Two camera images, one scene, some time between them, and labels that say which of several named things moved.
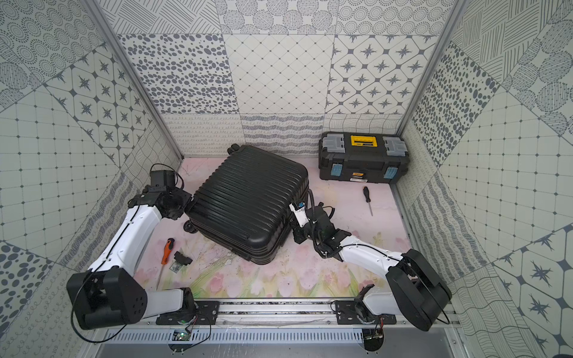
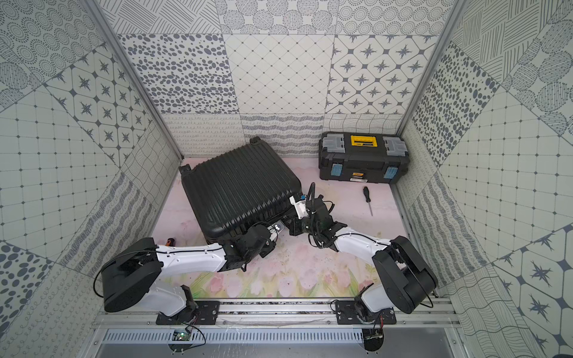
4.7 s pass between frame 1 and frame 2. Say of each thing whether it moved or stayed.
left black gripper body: moved
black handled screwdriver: stayed
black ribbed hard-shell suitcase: moved
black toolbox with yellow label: stayed
